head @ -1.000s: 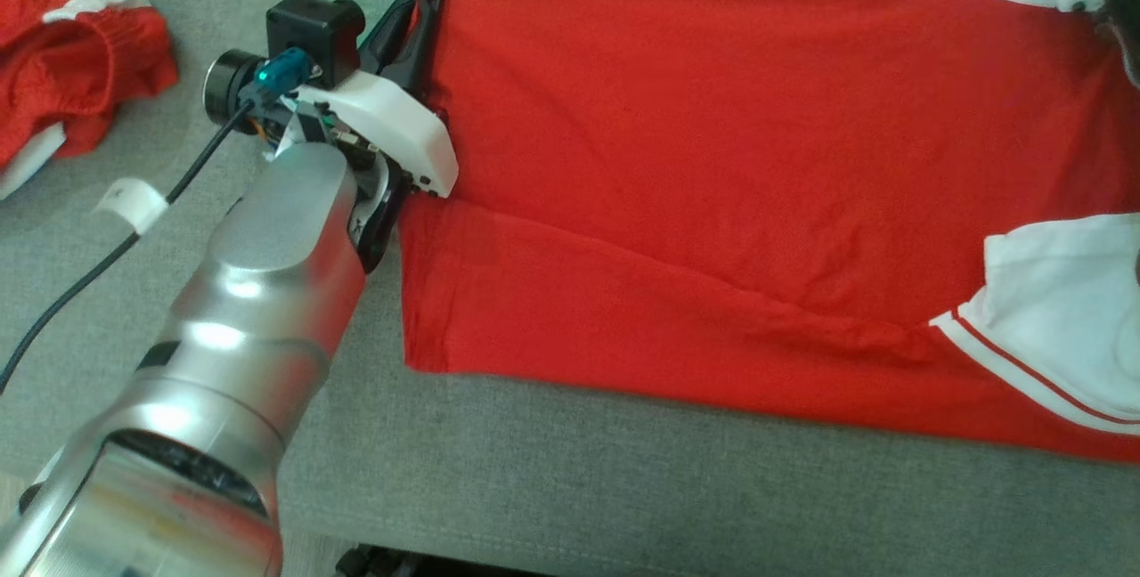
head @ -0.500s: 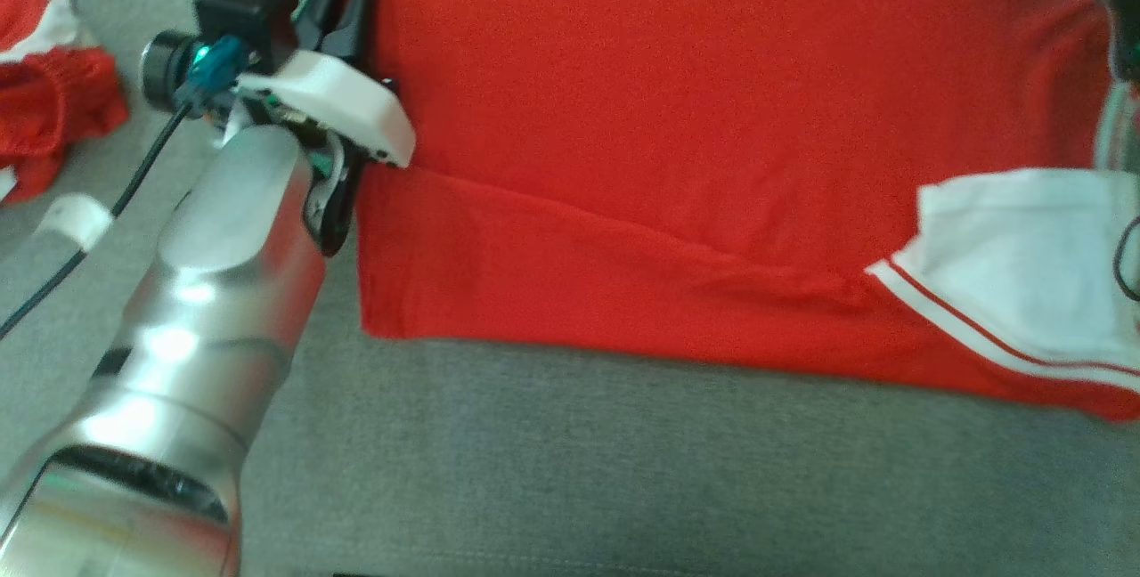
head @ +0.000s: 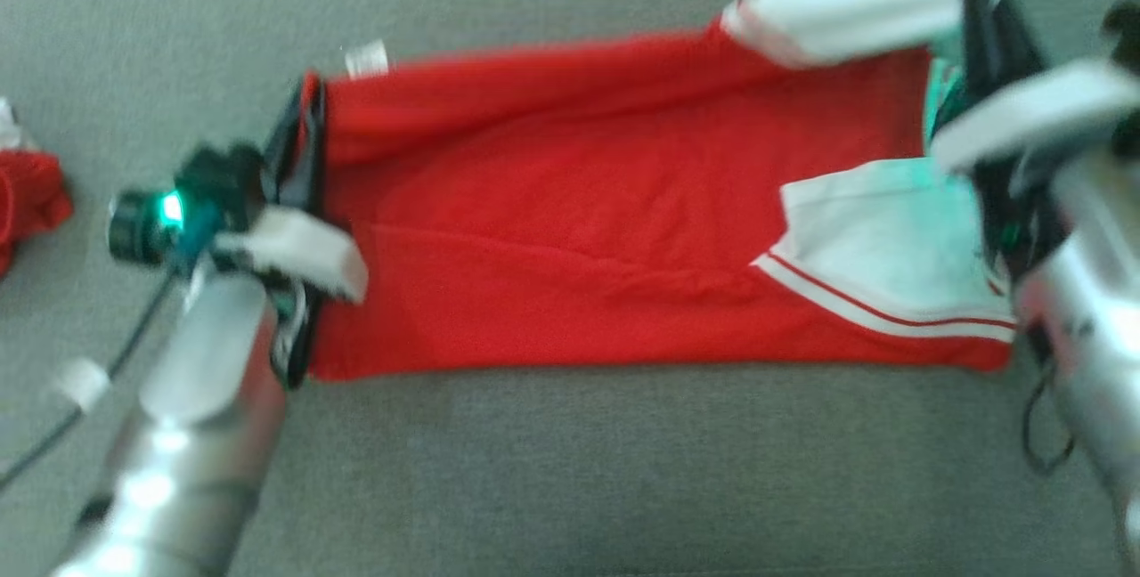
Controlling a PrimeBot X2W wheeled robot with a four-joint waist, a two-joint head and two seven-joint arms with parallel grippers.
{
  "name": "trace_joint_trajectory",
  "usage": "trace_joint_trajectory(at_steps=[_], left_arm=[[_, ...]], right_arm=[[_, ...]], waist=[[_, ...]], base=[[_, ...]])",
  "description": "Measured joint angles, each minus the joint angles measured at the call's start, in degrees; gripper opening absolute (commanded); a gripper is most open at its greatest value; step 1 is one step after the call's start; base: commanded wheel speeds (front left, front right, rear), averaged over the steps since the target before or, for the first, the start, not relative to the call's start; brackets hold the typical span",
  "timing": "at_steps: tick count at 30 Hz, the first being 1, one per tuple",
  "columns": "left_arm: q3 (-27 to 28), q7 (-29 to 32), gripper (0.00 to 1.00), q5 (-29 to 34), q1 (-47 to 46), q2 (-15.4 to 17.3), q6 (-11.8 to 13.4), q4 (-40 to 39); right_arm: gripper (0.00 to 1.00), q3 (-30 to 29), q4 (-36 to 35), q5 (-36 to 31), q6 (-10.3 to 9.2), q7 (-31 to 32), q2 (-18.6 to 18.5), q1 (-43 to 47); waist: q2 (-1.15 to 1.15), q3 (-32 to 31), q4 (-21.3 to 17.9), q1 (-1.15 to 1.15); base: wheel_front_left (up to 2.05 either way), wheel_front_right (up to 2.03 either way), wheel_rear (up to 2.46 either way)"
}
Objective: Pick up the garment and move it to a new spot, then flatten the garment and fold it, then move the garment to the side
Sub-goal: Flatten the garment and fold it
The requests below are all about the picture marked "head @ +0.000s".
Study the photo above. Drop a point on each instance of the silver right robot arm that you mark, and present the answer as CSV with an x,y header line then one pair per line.
x,y
1095,337

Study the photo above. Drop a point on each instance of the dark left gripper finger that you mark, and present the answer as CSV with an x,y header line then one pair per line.
x,y
313,150
283,150

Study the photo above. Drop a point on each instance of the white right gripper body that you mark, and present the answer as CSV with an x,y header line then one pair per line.
x,y
1033,109

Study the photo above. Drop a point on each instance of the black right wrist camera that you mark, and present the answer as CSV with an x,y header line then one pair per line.
x,y
1127,25

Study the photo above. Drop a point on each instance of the folded red white-striped garment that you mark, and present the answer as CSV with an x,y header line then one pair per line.
x,y
31,194

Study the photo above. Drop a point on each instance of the large grey sofa seat cushion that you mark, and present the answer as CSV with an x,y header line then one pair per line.
x,y
579,470

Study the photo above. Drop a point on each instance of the red white sports shorts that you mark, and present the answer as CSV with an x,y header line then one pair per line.
x,y
579,247

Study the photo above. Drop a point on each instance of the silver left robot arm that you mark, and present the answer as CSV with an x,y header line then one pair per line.
x,y
196,417

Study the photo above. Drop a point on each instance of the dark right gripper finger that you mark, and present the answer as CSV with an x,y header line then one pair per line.
x,y
1017,38
980,34

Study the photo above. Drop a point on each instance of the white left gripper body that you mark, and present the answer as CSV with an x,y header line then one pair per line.
x,y
303,247

